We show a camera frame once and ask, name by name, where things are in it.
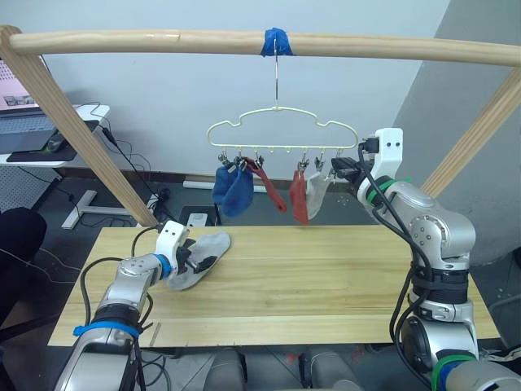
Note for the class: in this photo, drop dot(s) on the small metal hanger clip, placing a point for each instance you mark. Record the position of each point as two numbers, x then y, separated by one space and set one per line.
233 163
259 161
242 163
337 155
223 157
302 165
320 163

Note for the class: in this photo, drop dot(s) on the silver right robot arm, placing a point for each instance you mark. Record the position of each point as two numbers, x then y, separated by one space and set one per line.
431 216

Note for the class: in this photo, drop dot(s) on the white perforated panel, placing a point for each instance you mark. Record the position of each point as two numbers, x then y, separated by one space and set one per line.
24 187

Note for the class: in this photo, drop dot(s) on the slanted wooden rack leg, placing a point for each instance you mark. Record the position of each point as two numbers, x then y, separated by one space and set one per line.
480 122
69 118

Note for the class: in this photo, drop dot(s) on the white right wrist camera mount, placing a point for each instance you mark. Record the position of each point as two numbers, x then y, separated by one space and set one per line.
388 150

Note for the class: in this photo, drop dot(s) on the grey laptop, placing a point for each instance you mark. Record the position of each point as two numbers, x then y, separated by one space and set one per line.
24 122

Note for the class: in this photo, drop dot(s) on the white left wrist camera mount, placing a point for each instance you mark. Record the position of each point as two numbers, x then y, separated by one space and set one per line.
169 236

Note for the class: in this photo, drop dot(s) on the dark grey rounded shape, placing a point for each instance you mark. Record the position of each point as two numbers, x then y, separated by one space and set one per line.
329 370
228 370

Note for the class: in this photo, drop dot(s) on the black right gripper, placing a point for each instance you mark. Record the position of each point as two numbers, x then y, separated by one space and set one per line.
356 171

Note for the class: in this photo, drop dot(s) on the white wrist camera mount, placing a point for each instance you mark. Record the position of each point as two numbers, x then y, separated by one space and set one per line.
388 150
169 236

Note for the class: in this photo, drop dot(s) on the light grey sock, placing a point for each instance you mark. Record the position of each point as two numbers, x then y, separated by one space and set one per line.
316 195
213 244

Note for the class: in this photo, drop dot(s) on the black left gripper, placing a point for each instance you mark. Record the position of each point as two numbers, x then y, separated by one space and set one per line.
186 262

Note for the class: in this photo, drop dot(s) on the blue sock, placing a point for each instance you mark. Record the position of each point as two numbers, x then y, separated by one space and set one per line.
221 183
238 195

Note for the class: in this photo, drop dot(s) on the cream clip hanger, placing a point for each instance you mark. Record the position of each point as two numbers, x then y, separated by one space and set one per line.
281 109

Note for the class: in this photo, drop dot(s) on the dark computer mouse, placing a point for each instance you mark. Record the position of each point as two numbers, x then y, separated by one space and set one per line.
56 144

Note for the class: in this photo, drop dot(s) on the blue tape wrap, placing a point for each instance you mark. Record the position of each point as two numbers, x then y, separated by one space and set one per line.
269 44

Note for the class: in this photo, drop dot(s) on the red sock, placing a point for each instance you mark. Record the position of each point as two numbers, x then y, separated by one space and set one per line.
299 199
268 185

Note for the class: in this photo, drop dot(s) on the black rounded chair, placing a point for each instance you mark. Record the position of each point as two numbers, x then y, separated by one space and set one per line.
18 252

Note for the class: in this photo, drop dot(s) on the wooden rack crossbar pole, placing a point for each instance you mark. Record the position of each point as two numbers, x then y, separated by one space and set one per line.
122 40

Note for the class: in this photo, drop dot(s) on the white power strip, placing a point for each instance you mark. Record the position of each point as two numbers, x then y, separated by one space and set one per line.
197 220

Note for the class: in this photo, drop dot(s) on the white desk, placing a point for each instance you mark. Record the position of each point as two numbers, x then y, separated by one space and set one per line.
87 112

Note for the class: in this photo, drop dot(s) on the black desk mat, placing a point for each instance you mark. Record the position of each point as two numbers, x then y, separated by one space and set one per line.
61 155

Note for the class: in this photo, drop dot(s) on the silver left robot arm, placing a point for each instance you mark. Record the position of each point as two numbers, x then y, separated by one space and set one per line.
122 281

